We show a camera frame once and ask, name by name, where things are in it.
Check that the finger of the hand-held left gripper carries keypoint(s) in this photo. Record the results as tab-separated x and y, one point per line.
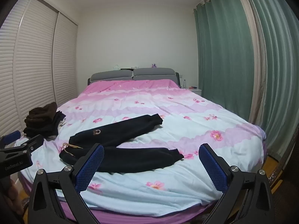
32	143
12	135

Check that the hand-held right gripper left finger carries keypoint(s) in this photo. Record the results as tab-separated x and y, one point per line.
90	168

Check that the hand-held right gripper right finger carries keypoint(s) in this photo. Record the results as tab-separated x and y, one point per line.
213	168

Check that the black pants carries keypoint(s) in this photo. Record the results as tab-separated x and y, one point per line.
121	127

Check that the person's left hand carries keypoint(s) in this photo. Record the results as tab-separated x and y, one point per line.
11	192

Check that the black folded garment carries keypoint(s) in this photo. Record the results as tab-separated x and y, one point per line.
46	129

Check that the brown folded garment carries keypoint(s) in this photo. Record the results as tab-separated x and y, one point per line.
41	115

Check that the white louvered wardrobe door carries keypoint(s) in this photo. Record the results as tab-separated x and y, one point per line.
66	60
28	63

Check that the pink floral duvet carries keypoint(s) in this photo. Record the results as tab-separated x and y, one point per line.
163	112

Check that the white nightstand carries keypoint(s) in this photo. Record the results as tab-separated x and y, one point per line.
195	92

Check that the clear bottle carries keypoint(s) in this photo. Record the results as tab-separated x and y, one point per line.
184	84

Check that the beige curtain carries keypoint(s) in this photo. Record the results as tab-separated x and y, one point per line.
257	86

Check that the grey bed headboard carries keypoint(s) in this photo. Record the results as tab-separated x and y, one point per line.
178	80

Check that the grey headboard cushion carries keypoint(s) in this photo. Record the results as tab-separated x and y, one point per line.
112	75
154	74

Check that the green curtain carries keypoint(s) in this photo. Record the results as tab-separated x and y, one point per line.
280	74
222	63

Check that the dark flat book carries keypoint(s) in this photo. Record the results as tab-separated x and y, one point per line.
126	69

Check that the small purple toy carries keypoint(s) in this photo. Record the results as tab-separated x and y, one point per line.
154	65

